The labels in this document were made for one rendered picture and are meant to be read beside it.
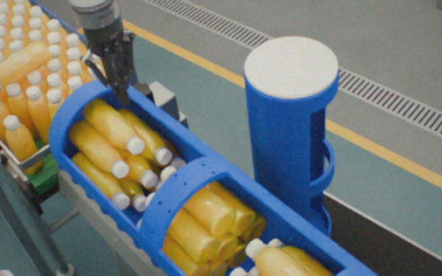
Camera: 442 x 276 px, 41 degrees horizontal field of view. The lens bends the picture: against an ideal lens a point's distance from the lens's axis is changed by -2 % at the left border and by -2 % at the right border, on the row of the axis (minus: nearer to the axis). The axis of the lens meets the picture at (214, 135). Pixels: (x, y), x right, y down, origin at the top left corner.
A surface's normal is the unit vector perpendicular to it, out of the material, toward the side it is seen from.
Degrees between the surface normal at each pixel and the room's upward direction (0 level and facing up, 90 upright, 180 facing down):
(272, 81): 0
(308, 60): 0
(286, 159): 90
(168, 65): 0
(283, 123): 90
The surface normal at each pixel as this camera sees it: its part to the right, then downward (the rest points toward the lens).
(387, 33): -0.11, -0.68
